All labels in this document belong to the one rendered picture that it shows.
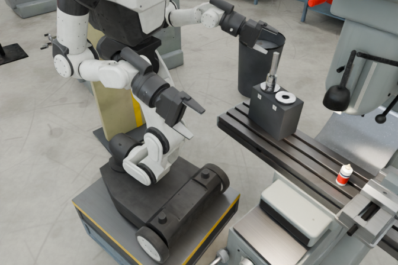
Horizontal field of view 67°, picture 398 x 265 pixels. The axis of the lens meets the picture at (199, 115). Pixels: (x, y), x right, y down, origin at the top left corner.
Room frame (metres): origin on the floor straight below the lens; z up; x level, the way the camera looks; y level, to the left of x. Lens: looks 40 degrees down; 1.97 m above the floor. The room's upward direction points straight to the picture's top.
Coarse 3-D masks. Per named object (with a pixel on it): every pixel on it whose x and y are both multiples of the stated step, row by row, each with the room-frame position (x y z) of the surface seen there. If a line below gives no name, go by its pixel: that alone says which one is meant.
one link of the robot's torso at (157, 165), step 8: (144, 136) 0.98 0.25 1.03; (152, 136) 0.94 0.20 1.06; (152, 144) 0.93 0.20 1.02; (160, 144) 0.92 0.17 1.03; (184, 144) 1.06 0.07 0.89; (152, 152) 0.94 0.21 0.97; (160, 152) 0.92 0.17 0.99; (168, 152) 0.98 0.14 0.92; (176, 152) 1.04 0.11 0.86; (144, 160) 1.06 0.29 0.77; (152, 160) 0.99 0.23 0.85; (160, 160) 0.92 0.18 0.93; (168, 160) 1.08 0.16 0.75; (144, 168) 1.04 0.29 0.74; (152, 168) 1.02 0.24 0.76; (160, 168) 0.98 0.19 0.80; (168, 168) 1.07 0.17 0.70; (152, 176) 1.00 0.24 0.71; (160, 176) 1.02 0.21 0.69; (152, 184) 1.01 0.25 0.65
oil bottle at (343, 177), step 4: (348, 164) 0.77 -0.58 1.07; (344, 168) 0.77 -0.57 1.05; (348, 168) 0.77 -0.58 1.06; (340, 172) 0.78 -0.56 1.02; (344, 172) 0.76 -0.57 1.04; (348, 172) 0.76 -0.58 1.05; (340, 176) 0.77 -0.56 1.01; (344, 176) 0.76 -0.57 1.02; (348, 176) 0.76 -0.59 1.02; (336, 180) 0.78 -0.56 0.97; (340, 180) 0.76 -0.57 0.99; (344, 180) 0.76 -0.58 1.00; (340, 184) 0.76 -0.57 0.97; (344, 184) 0.76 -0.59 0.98
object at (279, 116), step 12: (264, 84) 1.19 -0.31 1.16; (276, 84) 1.19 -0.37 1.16; (252, 96) 1.18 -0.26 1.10; (264, 96) 1.12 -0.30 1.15; (276, 96) 1.09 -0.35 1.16; (288, 96) 1.10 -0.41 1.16; (252, 108) 1.17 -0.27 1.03; (264, 108) 1.11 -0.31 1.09; (276, 108) 1.05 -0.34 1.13; (288, 108) 1.03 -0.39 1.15; (300, 108) 1.07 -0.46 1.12; (264, 120) 1.10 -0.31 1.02; (276, 120) 1.04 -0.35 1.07; (288, 120) 1.03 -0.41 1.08; (276, 132) 1.03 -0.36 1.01; (288, 132) 1.04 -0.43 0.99
